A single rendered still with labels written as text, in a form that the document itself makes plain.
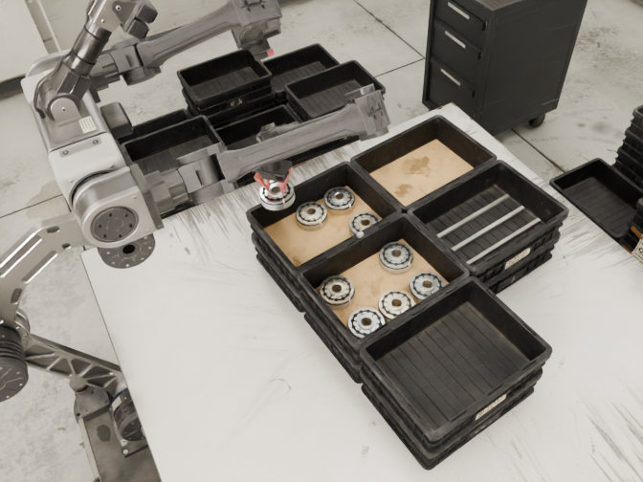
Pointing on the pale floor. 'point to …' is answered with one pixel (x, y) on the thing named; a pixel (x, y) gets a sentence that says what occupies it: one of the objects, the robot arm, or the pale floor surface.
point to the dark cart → (499, 57)
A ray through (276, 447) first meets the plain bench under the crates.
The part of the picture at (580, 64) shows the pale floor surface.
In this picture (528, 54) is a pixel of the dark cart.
